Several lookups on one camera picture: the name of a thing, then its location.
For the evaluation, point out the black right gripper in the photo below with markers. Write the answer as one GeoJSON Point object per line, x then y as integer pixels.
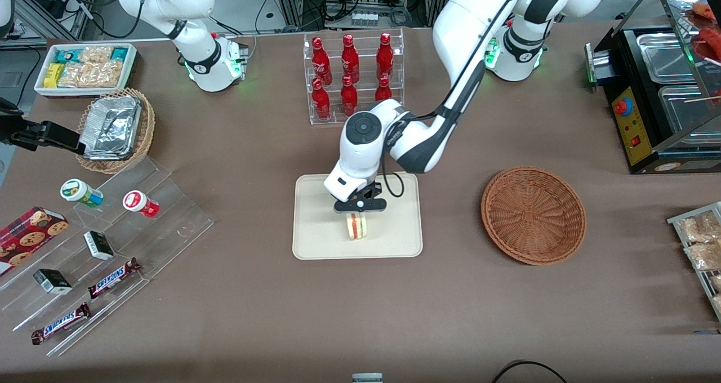
{"type": "Point", "coordinates": [21, 133]}

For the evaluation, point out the layered sandwich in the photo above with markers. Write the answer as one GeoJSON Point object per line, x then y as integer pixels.
{"type": "Point", "coordinates": [356, 228]}

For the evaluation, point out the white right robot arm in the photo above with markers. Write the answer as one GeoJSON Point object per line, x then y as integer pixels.
{"type": "Point", "coordinates": [208, 62]}

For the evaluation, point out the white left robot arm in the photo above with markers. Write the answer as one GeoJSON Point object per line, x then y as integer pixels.
{"type": "Point", "coordinates": [462, 45]}

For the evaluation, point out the beige rectangular plastic tray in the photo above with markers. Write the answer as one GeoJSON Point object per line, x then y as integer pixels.
{"type": "Point", "coordinates": [321, 231]}

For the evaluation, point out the wicker basket holding foil trays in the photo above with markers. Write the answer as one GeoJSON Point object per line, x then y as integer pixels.
{"type": "Point", "coordinates": [145, 129]}

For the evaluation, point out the empty brown wicker basket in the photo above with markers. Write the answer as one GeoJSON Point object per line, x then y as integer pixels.
{"type": "Point", "coordinates": [534, 215]}

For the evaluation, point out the tray of packaged snacks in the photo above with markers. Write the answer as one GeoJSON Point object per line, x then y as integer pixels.
{"type": "Point", "coordinates": [676, 221]}

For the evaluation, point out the white plastic snack bin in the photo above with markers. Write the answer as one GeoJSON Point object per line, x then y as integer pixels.
{"type": "Point", "coordinates": [42, 90]}

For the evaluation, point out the stack of aluminium foil trays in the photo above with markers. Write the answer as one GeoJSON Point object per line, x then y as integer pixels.
{"type": "Point", "coordinates": [112, 127]}

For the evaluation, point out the green lidded cup with sunflower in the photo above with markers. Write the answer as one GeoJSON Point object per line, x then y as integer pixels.
{"type": "Point", "coordinates": [79, 192]}

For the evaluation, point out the yellow snack packet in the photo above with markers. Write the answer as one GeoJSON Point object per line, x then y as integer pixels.
{"type": "Point", "coordinates": [53, 75]}

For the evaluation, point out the large clear bag of crackers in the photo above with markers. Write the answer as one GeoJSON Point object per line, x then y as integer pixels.
{"type": "Point", "coordinates": [90, 74]}

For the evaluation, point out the teal snack packet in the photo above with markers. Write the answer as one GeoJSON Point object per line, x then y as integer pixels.
{"type": "Point", "coordinates": [119, 54]}
{"type": "Point", "coordinates": [69, 55]}

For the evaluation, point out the small clear bag of crackers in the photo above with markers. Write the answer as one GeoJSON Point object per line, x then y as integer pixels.
{"type": "Point", "coordinates": [96, 54]}

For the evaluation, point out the red lidded yogurt cup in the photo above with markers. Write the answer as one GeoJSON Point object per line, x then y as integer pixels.
{"type": "Point", "coordinates": [138, 203]}

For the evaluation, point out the red tartan cookie box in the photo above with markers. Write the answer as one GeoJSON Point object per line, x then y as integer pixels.
{"type": "Point", "coordinates": [28, 237]}

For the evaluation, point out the clear acrylic bottle rack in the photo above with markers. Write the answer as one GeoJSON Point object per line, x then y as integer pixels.
{"type": "Point", "coordinates": [366, 98]}

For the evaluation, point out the red drink bottle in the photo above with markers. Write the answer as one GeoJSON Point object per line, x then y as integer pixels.
{"type": "Point", "coordinates": [385, 57]}
{"type": "Point", "coordinates": [349, 97]}
{"type": "Point", "coordinates": [383, 92]}
{"type": "Point", "coordinates": [321, 101]}
{"type": "Point", "coordinates": [321, 62]}
{"type": "Point", "coordinates": [350, 61]}

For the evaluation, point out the small black carton box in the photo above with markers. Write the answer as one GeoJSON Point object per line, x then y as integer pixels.
{"type": "Point", "coordinates": [52, 281]}
{"type": "Point", "coordinates": [99, 245]}

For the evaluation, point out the clear acrylic stepped display stand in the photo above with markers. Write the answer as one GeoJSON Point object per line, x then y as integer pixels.
{"type": "Point", "coordinates": [169, 214]}

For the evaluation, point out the Snickers chocolate bar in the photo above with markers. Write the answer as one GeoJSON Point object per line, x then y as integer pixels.
{"type": "Point", "coordinates": [114, 277]}
{"type": "Point", "coordinates": [61, 323]}

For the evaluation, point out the grey box at table edge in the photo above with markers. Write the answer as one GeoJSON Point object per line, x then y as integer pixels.
{"type": "Point", "coordinates": [367, 378]}

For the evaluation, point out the white power strip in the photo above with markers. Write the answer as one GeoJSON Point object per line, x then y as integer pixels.
{"type": "Point", "coordinates": [365, 18]}

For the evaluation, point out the black hot food warmer cabinet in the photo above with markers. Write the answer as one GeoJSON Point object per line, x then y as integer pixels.
{"type": "Point", "coordinates": [636, 129]}

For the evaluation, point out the steel food pan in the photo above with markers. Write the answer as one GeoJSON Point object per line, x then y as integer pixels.
{"type": "Point", "coordinates": [664, 56]}
{"type": "Point", "coordinates": [684, 110]}

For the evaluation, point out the clear bag of fried snacks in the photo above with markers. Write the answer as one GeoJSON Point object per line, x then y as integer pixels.
{"type": "Point", "coordinates": [698, 228]}
{"type": "Point", "coordinates": [704, 256]}
{"type": "Point", "coordinates": [716, 284]}

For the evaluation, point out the red sausage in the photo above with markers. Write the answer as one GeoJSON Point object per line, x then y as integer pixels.
{"type": "Point", "coordinates": [707, 10]}
{"type": "Point", "coordinates": [711, 42]}

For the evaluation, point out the aluminium frame structure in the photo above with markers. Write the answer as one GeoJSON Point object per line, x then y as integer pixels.
{"type": "Point", "coordinates": [50, 11]}

